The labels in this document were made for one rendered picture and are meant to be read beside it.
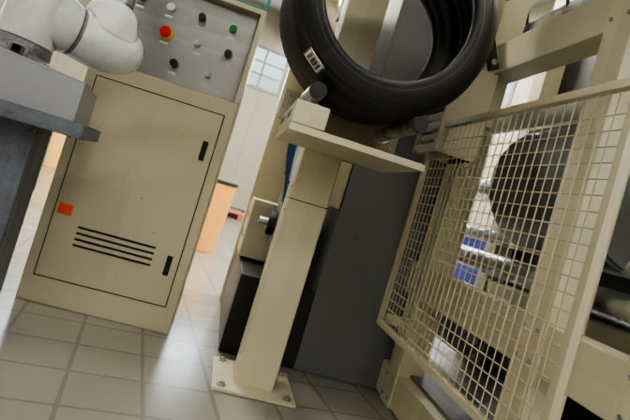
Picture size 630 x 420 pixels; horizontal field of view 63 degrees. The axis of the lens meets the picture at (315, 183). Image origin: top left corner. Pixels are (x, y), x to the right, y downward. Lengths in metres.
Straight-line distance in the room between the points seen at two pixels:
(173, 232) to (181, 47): 0.70
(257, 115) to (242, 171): 1.01
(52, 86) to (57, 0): 0.29
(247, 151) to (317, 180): 7.53
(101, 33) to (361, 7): 0.81
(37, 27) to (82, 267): 0.85
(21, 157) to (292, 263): 0.83
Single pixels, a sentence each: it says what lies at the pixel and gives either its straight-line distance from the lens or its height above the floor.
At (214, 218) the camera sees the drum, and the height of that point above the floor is 0.28.
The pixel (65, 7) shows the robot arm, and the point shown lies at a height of 0.95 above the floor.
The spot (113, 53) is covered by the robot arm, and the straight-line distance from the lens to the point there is 1.74.
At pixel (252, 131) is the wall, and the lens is 9.19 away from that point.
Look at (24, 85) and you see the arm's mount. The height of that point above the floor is 0.70.
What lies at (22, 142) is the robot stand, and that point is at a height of 0.56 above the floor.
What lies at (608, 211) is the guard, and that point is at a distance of 0.99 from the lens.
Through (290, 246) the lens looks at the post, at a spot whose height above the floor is 0.47.
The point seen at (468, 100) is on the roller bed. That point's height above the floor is 1.09.
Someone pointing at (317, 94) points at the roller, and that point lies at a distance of 1.30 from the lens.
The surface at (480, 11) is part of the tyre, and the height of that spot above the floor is 1.23.
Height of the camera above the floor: 0.63
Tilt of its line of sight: 2 degrees up
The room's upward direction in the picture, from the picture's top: 17 degrees clockwise
